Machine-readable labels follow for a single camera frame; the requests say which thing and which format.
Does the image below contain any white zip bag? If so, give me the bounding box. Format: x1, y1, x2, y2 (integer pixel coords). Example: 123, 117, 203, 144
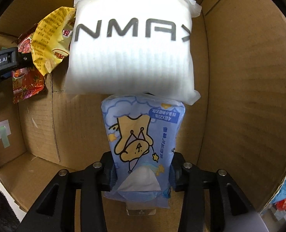
64, 0, 202, 105

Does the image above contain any yellow snack bag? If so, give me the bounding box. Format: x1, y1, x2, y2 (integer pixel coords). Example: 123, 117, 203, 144
31, 6, 76, 75

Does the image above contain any open cardboard box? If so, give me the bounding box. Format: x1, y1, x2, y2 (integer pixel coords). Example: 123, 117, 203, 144
0, 0, 286, 232

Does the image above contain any red snack packet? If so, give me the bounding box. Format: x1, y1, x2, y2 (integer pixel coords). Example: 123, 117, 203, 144
11, 24, 45, 104

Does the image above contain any light blue tissue pack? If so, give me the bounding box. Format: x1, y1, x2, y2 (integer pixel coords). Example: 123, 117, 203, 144
101, 94, 185, 208

